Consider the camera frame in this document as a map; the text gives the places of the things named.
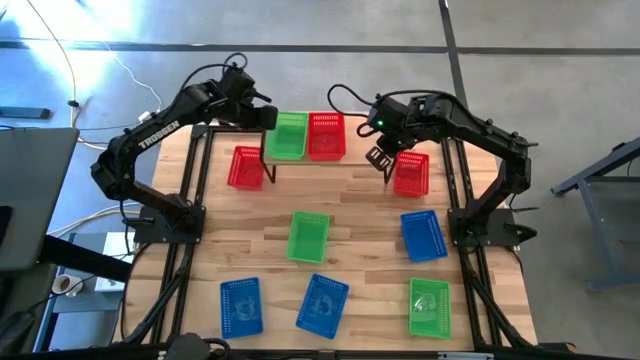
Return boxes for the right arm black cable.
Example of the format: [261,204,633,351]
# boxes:
[326,83,454,139]

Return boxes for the white box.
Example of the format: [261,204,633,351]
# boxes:
[93,231,137,294]

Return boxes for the black flat bar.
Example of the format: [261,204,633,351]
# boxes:
[0,105,52,121]

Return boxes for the black aluminium rig frame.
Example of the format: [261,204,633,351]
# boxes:
[112,122,576,360]

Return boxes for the gray desk top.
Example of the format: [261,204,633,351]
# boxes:
[0,127,80,272]

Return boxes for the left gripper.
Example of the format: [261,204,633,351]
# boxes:
[229,94,279,132]

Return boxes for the white plastic strip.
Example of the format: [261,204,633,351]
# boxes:
[439,351,495,360]

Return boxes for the white cup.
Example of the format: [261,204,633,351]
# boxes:
[51,273,84,299]

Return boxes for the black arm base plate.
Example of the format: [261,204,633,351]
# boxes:
[132,204,207,246]
[447,207,522,249]

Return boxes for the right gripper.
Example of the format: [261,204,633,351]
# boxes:
[364,97,417,172]

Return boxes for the green plastic basket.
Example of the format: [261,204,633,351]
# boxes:
[285,210,331,265]
[408,277,452,340]
[264,111,310,162]

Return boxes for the black cabled device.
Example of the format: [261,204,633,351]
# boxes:
[167,332,232,360]

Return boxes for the red plastic basket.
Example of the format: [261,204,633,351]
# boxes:
[307,112,347,162]
[226,145,265,192]
[392,151,431,198]

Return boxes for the wooden shelf with black frame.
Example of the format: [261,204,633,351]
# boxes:
[259,112,399,185]

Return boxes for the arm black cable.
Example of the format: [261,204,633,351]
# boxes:
[177,51,250,96]
[326,83,454,139]

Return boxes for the yellow floor cable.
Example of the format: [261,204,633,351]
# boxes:
[24,0,109,151]

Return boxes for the white floor cable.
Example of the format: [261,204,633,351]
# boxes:
[102,42,164,111]

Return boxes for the black desk beam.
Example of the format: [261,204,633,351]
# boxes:
[39,234,134,284]

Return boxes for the blue plastic basket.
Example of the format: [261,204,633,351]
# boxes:
[399,209,449,264]
[219,276,265,341]
[295,272,351,341]

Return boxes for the blue-gray metal stand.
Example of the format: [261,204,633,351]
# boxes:
[549,134,640,294]

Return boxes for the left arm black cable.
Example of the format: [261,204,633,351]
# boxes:
[177,51,250,96]

